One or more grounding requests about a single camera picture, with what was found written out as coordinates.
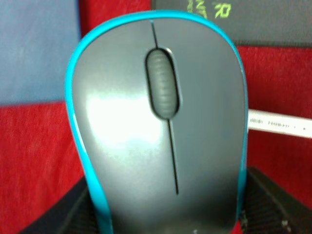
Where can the black green Razer mousepad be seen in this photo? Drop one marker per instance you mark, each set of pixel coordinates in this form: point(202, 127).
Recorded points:
point(253, 22)

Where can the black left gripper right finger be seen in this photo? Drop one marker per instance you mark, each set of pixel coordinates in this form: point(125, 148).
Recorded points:
point(268, 209)

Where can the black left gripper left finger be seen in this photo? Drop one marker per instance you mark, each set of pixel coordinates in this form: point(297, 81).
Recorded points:
point(73, 214)

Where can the red table cloth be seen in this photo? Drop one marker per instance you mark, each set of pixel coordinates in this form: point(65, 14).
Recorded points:
point(39, 163)

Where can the white pen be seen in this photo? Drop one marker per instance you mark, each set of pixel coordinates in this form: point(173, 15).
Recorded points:
point(279, 124)

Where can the grey teal computer mouse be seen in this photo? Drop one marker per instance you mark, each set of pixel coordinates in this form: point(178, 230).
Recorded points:
point(158, 107)

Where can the blue hardcover notebook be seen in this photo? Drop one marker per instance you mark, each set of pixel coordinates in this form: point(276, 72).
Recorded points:
point(37, 38)

